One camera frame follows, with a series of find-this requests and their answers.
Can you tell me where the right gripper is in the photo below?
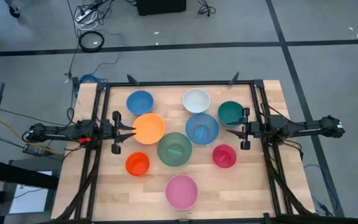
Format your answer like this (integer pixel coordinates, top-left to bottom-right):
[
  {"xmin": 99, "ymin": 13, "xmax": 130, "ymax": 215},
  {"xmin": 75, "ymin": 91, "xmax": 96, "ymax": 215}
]
[{"xmin": 226, "ymin": 107, "xmax": 262, "ymax": 151}]

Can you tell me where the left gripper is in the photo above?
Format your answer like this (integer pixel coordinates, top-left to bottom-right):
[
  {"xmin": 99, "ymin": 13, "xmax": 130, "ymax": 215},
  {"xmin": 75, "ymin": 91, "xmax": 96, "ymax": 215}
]
[{"xmin": 100, "ymin": 111, "xmax": 137, "ymax": 155}]

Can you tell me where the dark green bowl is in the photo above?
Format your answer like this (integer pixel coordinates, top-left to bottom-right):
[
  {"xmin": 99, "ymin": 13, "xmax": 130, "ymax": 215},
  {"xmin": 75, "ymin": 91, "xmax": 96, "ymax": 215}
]
[{"xmin": 218, "ymin": 100, "xmax": 245, "ymax": 128}]

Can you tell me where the large orange bowl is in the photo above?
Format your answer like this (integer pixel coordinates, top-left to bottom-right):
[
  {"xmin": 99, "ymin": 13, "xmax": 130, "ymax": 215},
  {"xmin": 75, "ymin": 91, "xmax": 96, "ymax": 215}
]
[{"xmin": 132, "ymin": 113, "xmax": 167, "ymax": 146}]

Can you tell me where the small blue bowl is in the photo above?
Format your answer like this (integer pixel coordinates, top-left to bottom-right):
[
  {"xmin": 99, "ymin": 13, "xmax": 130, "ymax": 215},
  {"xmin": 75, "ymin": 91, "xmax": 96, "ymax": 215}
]
[{"xmin": 126, "ymin": 90, "xmax": 154, "ymax": 116}]

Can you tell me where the small crimson bowl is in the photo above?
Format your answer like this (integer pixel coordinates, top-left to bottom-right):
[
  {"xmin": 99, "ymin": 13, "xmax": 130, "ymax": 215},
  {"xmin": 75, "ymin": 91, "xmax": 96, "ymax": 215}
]
[{"xmin": 212, "ymin": 144, "xmax": 237, "ymax": 169}]

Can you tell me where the small orange-red bowl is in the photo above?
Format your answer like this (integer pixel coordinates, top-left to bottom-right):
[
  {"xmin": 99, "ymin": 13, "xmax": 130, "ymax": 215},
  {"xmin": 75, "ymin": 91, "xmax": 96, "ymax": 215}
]
[{"xmin": 125, "ymin": 151, "xmax": 150, "ymax": 177}]

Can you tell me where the large translucent blue bowl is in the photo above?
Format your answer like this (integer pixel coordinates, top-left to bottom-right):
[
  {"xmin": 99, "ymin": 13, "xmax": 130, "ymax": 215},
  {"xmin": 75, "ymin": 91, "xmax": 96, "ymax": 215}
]
[{"xmin": 185, "ymin": 112, "xmax": 220, "ymax": 146}]

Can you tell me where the large translucent green bowl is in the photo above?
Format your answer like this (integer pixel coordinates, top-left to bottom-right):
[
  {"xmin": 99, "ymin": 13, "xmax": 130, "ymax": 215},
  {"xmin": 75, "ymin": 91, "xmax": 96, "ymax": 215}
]
[{"xmin": 157, "ymin": 132, "xmax": 193, "ymax": 167}]

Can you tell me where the white bowl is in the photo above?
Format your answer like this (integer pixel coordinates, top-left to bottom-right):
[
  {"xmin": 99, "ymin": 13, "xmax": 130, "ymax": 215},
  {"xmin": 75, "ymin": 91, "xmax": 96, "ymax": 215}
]
[{"xmin": 182, "ymin": 88, "xmax": 211, "ymax": 114}]

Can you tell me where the large pink bowl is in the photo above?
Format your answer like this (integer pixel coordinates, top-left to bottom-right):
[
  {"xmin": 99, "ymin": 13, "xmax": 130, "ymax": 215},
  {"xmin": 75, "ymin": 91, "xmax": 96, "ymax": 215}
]
[{"xmin": 165, "ymin": 174, "xmax": 199, "ymax": 211}]

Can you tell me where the small black device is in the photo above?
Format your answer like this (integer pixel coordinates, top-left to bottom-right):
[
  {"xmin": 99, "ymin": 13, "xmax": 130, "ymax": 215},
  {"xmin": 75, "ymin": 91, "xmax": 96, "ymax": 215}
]
[{"xmin": 71, "ymin": 77, "xmax": 80, "ymax": 96}]

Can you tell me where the white panel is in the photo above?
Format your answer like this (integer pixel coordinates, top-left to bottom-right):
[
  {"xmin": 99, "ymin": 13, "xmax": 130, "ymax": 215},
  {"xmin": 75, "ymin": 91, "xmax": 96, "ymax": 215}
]
[{"xmin": 9, "ymin": 170, "xmax": 54, "ymax": 215}]

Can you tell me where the black furniture beam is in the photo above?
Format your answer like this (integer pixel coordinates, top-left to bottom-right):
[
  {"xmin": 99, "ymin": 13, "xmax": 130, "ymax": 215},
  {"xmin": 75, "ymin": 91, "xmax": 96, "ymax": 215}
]
[{"xmin": 0, "ymin": 158, "xmax": 60, "ymax": 190}]

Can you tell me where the white power strip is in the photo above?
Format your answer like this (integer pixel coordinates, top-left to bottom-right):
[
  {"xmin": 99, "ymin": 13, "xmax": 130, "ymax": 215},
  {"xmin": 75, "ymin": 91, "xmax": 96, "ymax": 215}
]
[{"xmin": 75, "ymin": 8, "xmax": 94, "ymax": 22}]

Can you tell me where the black box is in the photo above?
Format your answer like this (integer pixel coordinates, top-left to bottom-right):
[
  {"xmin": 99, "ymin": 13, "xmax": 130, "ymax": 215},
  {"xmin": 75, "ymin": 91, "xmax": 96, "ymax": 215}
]
[{"xmin": 135, "ymin": 0, "xmax": 187, "ymax": 16}]

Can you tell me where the black chair caster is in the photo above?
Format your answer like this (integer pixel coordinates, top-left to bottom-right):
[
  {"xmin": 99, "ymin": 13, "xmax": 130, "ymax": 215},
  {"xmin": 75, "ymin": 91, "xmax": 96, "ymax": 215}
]
[{"xmin": 3, "ymin": 0, "xmax": 21, "ymax": 19}]

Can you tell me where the black frame brace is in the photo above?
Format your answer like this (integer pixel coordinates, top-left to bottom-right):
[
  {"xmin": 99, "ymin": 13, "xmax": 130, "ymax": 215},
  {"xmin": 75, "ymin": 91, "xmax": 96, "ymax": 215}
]
[
  {"xmin": 126, "ymin": 73, "xmax": 140, "ymax": 86},
  {"xmin": 228, "ymin": 71, "xmax": 240, "ymax": 85}
]

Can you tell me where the blue cable bundle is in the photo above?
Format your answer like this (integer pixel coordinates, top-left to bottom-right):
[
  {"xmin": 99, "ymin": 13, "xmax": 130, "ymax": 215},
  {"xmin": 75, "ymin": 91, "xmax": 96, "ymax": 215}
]
[{"xmin": 79, "ymin": 73, "xmax": 108, "ymax": 84}]

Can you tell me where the yellow cable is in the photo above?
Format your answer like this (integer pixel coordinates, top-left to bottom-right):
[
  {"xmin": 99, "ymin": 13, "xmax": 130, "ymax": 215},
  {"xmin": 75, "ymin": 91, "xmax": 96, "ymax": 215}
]
[{"xmin": 0, "ymin": 118, "xmax": 63, "ymax": 156}]

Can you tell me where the black aluminium frame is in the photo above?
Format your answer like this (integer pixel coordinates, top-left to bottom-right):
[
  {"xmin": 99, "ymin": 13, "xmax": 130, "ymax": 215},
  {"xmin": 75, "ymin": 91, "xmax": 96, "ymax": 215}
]
[{"xmin": 54, "ymin": 80, "xmax": 315, "ymax": 224}]

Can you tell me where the black cable ring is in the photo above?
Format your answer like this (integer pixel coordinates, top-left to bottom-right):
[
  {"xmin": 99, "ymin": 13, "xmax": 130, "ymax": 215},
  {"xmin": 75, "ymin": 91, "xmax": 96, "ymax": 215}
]
[{"xmin": 78, "ymin": 30, "xmax": 105, "ymax": 53}]

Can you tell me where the thin blue cable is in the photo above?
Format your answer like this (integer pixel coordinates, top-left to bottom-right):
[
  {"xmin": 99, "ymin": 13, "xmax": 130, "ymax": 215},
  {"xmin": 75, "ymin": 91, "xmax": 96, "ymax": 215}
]
[{"xmin": 303, "ymin": 164, "xmax": 340, "ymax": 217}]

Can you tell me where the white cable coil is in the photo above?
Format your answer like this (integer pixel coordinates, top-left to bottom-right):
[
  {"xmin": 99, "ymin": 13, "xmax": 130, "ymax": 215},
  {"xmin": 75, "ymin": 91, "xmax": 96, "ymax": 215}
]
[{"xmin": 74, "ymin": 18, "xmax": 99, "ymax": 31}]

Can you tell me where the black cable bundle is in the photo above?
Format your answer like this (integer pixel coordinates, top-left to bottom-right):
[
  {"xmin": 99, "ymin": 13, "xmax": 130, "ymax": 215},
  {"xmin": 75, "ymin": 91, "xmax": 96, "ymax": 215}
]
[{"xmin": 194, "ymin": 0, "xmax": 216, "ymax": 18}]

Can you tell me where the black cable tangle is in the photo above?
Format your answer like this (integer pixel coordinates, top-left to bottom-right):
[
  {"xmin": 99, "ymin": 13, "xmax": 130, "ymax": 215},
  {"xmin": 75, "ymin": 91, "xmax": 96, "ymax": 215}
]
[{"xmin": 67, "ymin": 0, "xmax": 138, "ymax": 26}]

